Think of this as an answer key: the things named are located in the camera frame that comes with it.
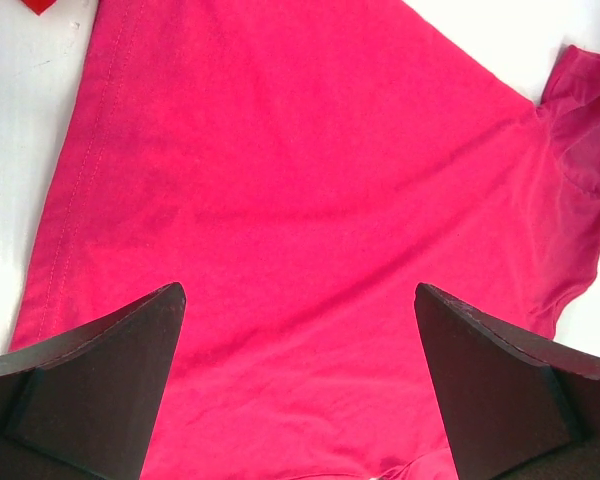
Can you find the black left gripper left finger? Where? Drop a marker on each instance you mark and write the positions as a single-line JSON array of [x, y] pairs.
[[83, 404]]

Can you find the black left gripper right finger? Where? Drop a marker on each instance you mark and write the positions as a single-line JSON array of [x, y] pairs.
[[514, 405]]

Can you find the crimson pink t shirt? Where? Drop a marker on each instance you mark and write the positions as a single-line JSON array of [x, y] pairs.
[[300, 167]]

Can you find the folded red t shirt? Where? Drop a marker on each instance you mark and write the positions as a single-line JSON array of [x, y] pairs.
[[38, 7]]

